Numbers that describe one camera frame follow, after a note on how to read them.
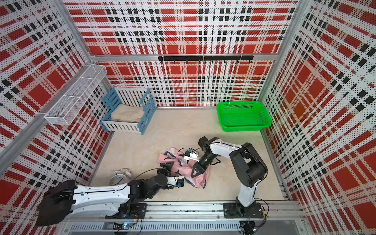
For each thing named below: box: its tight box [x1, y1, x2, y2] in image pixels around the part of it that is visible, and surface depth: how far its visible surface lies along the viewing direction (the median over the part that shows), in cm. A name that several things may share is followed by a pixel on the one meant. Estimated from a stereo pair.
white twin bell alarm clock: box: [108, 167, 133, 186], surface depth 82 cm
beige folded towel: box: [110, 104, 145, 123], surface depth 112 cm
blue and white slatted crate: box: [99, 87, 157, 135], surface depth 111 cm
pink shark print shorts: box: [157, 147, 212, 189], surface depth 81 cm
